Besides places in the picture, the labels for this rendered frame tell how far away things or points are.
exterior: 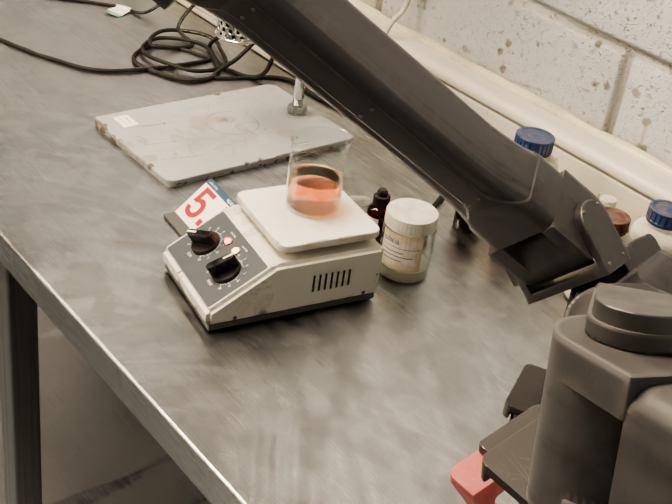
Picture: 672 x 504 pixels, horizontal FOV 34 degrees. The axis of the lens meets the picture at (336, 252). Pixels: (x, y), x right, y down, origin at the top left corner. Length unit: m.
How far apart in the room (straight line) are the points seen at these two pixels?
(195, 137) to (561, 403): 1.12
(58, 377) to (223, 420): 1.13
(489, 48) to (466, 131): 0.76
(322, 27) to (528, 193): 0.19
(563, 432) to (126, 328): 0.77
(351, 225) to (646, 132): 0.42
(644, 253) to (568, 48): 0.57
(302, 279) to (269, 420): 0.18
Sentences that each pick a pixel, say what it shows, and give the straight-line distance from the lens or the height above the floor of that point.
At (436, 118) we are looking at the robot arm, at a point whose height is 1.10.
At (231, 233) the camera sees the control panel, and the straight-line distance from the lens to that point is 1.16.
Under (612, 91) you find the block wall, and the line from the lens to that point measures 1.41.
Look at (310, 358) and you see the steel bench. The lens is 1.10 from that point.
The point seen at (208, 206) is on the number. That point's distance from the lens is 1.28.
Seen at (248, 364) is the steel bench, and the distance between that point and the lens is 1.08.
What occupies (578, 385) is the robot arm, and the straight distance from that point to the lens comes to 0.38.
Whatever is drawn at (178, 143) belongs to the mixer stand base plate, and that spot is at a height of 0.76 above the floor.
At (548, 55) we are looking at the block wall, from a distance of 1.47.
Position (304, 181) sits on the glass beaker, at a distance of 1.13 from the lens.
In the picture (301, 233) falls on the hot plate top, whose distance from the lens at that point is 1.12.
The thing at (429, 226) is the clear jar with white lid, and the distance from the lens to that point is 1.20.
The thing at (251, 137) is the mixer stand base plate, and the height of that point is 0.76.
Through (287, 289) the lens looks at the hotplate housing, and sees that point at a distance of 1.12.
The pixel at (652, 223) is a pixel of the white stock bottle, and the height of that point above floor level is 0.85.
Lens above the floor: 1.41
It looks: 31 degrees down
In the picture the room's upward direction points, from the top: 8 degrees clockwise
